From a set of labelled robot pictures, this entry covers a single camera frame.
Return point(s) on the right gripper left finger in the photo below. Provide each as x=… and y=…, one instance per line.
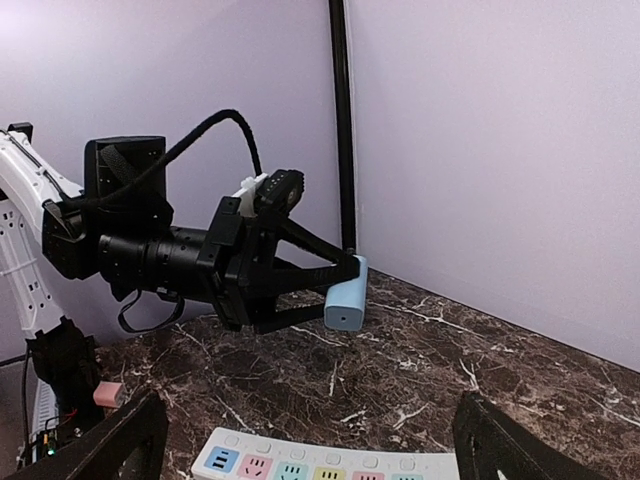
x=129, y=444

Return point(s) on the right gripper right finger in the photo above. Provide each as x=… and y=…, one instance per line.
x=489, y=444

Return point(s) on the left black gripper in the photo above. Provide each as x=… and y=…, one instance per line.
x=225, y=247

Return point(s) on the blue plug adapter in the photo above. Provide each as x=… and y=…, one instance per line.
x=345, y=303

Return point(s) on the white multicolour power strip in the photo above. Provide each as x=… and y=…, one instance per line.
x=230, y=454

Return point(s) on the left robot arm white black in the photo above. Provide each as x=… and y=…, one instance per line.
x=119, y=224

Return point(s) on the pink plug adapter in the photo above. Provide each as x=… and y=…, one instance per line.
x=109, y=394

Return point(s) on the small circuit board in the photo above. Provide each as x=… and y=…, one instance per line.
x=44, y=444

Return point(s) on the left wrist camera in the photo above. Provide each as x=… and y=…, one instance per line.
x=280, y=191

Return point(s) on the left black frame post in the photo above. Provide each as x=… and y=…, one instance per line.
x=344, y=125

